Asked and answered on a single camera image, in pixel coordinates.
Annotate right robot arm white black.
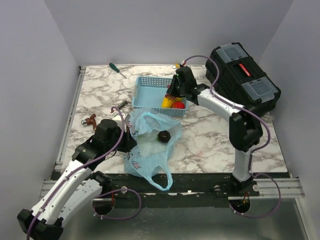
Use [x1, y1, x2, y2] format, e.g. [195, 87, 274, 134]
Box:
[166, 66, 263, 196]

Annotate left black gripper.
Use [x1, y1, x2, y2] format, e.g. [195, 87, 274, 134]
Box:
[105, 126, 138, 153]

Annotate dark purple fake mangosteen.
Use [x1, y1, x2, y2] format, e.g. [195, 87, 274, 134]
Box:
[157, 130, 171, 144]

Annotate yellow fake lemon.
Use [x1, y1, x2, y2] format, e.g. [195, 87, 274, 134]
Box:
[161, 97, 174, 108]

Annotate black plastic toolbox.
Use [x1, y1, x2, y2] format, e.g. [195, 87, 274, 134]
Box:
[210, 42, 281, 117]

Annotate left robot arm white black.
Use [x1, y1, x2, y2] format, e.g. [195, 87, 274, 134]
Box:
[17, 119, 137, 240]

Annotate green handled screwdriver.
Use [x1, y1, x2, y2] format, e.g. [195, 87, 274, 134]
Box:
[108, 62, 127, 79]

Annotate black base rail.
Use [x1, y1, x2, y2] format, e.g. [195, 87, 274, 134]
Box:
[51, 169, 261, 210]

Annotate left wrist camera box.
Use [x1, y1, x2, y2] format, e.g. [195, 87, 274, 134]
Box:
[112, 112, 131, 129]

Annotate aluminium frame rail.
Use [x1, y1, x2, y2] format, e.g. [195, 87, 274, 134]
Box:
[39, 65, 87, 200]

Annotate brown metal faucet tap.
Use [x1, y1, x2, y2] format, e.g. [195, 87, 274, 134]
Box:
[81, 113, 97, 131]

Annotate light blue plastic basket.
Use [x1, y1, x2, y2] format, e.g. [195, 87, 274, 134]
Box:
[131, 76, 188, 117]

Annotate red fake grapes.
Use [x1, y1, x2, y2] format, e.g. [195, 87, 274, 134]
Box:
[165, 94, 175, 101]

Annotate light blue plastic bag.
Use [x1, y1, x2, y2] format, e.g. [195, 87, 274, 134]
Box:
[123, 107, 182, 191]

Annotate red fake fruit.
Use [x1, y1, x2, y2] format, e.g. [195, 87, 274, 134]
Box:
[171, 101, 185, 109]

